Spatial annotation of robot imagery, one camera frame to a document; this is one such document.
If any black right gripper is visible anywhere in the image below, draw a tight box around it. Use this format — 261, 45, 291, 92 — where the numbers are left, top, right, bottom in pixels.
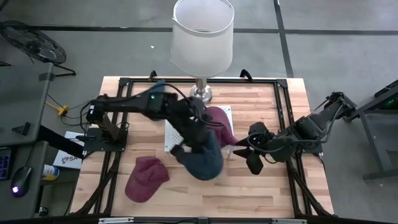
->
233, 121, 296, 175

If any white and yellow can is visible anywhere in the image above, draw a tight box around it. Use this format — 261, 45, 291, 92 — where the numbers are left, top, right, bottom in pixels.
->
42, 164, 60, 181

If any maroon baseball cap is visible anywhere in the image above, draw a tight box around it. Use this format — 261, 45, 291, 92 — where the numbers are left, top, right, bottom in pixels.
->
203, 105, 239, 147
124, 156, 170, 203

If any black floor fan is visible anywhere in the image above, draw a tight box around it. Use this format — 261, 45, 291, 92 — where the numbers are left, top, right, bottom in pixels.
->
0, 20, 77, 77

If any black computer mouse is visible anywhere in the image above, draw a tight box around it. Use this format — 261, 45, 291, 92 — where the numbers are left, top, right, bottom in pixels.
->
10, 166, 33, 198

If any white printed cardboard box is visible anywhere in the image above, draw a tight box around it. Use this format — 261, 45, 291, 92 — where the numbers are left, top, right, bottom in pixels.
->
52, 130, 85, 170

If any yellow power cord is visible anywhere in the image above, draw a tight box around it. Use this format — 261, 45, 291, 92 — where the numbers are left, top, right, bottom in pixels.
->
45, 100, 70, 117

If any grey desk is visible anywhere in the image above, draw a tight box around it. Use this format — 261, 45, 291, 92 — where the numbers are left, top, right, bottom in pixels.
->
0, 62, 54, 147
0, 140, 50, 219

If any small black bracket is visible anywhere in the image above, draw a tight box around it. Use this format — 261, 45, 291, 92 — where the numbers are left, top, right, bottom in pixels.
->
11, 121, 32, 136

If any black aluminium table frame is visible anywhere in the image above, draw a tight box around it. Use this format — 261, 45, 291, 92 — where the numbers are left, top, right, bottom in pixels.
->
74, 68, 335, 218

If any black flat bar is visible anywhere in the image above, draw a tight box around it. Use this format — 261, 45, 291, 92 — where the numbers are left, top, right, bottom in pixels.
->
37, 124, 85, 159

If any white shade silver table lamp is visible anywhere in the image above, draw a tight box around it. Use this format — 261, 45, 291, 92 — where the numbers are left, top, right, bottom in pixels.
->
169, 0, 235, 105

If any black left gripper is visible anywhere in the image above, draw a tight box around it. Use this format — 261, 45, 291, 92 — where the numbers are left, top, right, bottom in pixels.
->
170, 119, 216, 157

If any silver metal bracket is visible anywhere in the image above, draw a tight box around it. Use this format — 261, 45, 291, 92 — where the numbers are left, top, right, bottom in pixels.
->
272, 218, 308, 224
98, 217, 134, 224

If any black metal stand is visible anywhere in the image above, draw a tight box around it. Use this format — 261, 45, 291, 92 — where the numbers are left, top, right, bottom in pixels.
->
341, 79, 398, 181

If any black backlit keyboard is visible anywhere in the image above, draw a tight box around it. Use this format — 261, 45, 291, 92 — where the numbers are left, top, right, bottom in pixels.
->
0, 147, 12, 181

